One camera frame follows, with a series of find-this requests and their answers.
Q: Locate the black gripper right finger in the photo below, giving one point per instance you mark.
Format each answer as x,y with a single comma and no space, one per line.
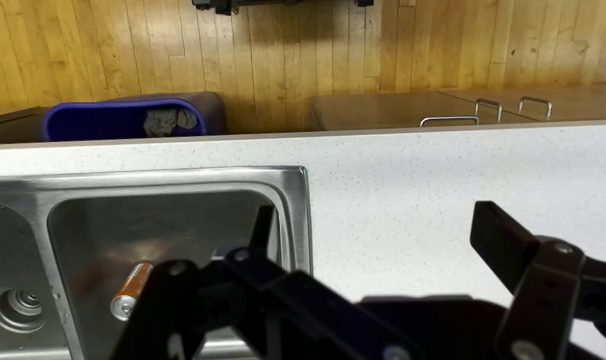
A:
545,292

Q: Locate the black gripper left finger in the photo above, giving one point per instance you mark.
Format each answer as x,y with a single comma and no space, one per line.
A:
283,312

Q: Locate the orange aluminium drink can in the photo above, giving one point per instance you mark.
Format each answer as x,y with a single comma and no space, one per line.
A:
130,292

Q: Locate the stainless steel double sink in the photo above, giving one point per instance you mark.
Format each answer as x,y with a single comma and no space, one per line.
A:
168,192

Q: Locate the metal sink drain strainer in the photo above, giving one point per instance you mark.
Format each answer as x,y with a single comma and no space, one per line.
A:
19,308

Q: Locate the crumpled grey paper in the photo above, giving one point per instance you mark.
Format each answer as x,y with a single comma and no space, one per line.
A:
168,123

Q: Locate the blue waste bin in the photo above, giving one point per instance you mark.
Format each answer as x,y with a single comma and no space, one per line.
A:
95,120

